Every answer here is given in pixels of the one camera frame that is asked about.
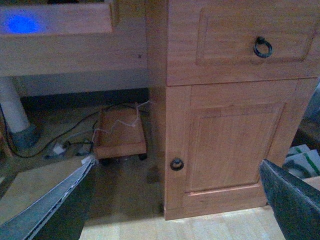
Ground wooden rolling tray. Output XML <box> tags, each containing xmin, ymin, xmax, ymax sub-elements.
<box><xmin>92</xmin><ymin>103</ymin><xmax>148</xmax><ymax>166</ymax></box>

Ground black ring door pull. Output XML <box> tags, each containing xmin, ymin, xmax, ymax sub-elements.
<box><xmin>170</xmin><ymin>158</ymin><xmax>184</xmax><ymax>171</ymax></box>

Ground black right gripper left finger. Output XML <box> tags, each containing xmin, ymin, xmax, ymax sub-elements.
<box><xmin>0</xmin><ymin>159</ymin><xmax>97</xmax><ymax>240</ymax></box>

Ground black cable on floor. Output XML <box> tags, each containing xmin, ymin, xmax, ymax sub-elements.
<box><xmin>0</xmin><ymin>104</ymin><xmax>141</xmax><ymax>159</ymax></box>

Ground green white cloth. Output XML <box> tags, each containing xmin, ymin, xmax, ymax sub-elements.
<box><xmin>282</xmin><ymin>144</ymin><xmax>320</xmax><ymax>179</ymax></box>

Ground wooden cabinet door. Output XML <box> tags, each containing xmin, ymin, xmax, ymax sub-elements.
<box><xmin>164</xmin><ymin>78</ymin><xmax>318</xmax><ymax>220</ymax></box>

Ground black ring drawer pull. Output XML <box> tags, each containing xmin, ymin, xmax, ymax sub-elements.
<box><xmin>253</xmin><ymin>36</ymin><xmax>273</xmax><ymax>59</ymax></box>

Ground white post with base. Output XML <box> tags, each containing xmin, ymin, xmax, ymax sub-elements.
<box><xmin>0</xmin><ymin>76</ymin><xmax>40</xmax><ymax>150</ymax></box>

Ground wooden drawer front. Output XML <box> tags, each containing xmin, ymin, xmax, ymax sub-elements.
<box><xmin>195</xmin><ymin>0</ymin><xmax>320</xmax><ymax>66</ymax></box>

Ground wooden desk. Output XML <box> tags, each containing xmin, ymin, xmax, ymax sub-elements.
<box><xmin>0</xmin><ymin>0</ymin><xmax>320</xmax><ymax>221</ymax></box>

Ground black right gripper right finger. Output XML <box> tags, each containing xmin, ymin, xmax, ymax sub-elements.
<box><xmin>259</xmin><ymin>159</ymin><xmax>320</xmax><ymax>240</ymax></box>

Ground white cable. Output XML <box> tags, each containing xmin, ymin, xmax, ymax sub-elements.
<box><xmin>91</xmin><ymin>99</ymin><xmax>152</xmax><ymax>143</ymax></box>

